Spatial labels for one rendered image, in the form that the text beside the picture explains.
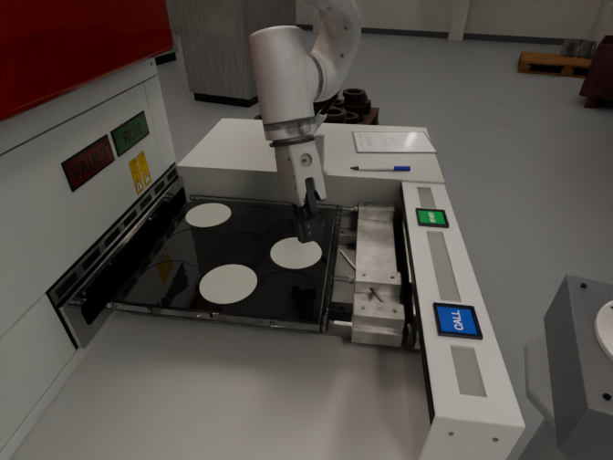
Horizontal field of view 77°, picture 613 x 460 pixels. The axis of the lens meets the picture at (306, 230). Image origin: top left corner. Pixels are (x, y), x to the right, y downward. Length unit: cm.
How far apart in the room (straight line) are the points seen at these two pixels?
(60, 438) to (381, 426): 45
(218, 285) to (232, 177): 33
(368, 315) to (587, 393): 29
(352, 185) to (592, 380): 56
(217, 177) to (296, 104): 41
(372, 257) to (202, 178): 46
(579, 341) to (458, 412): 26
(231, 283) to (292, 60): 38
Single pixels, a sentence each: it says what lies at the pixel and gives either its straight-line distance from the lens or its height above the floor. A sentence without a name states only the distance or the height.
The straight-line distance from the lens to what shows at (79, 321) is 72.
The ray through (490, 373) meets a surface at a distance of 53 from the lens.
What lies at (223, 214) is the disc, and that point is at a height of 90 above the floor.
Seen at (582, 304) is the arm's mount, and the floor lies 93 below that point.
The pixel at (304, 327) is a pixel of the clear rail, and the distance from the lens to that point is 61.
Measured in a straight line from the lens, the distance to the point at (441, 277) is 64.
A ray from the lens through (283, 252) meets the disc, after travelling 75.
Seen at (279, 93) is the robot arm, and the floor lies 121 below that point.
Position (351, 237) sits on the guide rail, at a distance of 89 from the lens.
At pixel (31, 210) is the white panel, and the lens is 63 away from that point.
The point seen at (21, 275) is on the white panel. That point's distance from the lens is 63.
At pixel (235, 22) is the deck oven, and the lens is 452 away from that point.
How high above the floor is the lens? 136
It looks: 35 degrees down
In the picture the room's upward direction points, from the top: straight up
